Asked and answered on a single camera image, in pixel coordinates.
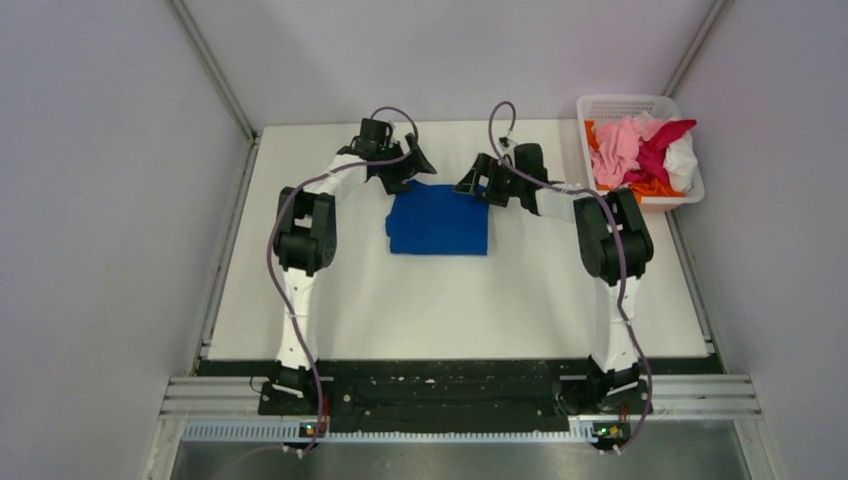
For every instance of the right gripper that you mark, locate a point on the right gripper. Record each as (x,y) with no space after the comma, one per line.
(489,167)

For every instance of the white slotted cable duct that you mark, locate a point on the white slotted cable duct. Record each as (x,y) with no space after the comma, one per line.
(299,432)

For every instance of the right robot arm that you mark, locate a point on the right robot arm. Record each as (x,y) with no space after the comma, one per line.
(615,248)

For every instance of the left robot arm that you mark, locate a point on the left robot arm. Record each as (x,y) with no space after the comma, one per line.
(303,240)

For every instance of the pink t-shirt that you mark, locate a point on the pink t-shirt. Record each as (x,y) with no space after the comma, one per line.
(616,149)

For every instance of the blue printed t-shirt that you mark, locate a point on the blue printed t-shirt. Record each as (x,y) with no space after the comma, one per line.
(433,220)

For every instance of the white t-shirt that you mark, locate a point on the white t-shirt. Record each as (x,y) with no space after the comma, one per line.
(680,163)

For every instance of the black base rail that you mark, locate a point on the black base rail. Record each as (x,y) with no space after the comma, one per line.
(444,396)

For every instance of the left corner aluminium post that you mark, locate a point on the left corner aluminium post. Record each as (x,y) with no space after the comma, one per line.
(210,66)

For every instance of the magenta t-shirt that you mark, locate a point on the magenta t-shirt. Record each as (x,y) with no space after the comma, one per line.
(651,153)

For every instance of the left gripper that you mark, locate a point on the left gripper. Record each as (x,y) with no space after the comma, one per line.
(407,167)

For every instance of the corner aluminium post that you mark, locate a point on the corner aluminium post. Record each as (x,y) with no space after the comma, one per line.
(714,15)
(210,66)

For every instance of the right corner aluminium post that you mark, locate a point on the right corner aluminium post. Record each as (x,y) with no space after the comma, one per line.
(714,15)

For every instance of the orange t-shirt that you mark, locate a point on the orange t-shirt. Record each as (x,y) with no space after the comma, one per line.
(636,191)

